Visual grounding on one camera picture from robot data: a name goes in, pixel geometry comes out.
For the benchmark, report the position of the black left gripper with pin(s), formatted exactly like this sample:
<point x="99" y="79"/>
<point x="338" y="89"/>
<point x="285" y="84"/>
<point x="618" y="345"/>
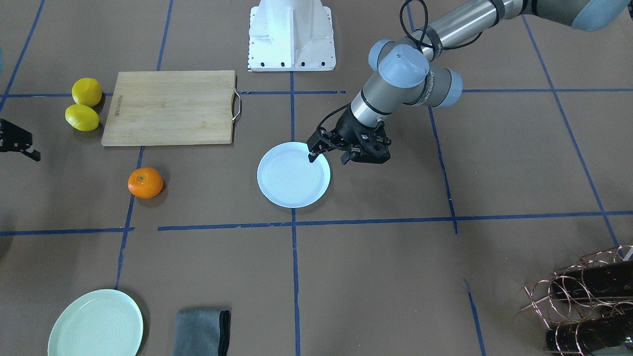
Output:
<point x="347" y="127"/>

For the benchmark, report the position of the orange mandarin fruit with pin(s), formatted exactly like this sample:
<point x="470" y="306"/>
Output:
<point x="145" y="183"/>

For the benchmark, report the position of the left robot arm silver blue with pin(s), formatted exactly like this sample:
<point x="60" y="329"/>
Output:
<point x="404" y="72"/>

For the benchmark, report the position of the light blue plate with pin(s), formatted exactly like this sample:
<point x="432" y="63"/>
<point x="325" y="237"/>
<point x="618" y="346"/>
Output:
<point x="287" y="177"/>

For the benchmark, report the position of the light green plate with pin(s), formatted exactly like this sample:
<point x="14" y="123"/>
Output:
<point x="104" y="322"/>

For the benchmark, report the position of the wooden cutting board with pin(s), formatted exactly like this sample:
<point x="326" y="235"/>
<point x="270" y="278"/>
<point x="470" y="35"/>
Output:
<point x="163" y="108"/>

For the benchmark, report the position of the dark grey folded cloth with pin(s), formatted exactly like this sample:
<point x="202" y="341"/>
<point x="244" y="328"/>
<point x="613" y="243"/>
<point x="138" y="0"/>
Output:
<point x="202" y="332"/>

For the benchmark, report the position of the yellow lemon far side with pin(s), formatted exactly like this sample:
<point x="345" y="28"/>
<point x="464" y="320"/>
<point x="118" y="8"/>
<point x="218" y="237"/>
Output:
<point x="87" y="91"/>

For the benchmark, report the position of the yellow lemon near board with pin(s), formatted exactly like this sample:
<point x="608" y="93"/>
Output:
<point x="82" y="117"/>

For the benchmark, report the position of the brown glass bottle middle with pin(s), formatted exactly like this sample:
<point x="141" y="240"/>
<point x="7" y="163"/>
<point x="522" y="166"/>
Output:
<point x="606" y="282"/>

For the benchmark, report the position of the brown glass bottle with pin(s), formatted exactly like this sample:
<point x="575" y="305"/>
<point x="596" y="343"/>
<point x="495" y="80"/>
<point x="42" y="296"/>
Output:
<point x="606" y="282"/>
<point x="603" y="337"/>

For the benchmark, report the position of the brown glass bottle lower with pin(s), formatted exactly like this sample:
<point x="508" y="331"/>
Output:
<point x="603" y="337"/>

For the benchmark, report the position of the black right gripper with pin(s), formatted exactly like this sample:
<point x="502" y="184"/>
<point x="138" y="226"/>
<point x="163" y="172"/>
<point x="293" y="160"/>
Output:
<point x="16" y="139"/>

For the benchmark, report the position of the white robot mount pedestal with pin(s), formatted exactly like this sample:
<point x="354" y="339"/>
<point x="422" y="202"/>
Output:
<point x="291" y="35"/>

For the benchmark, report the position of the copper wire bottle rack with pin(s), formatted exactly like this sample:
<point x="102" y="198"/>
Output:
<point x="587" y="307"/>

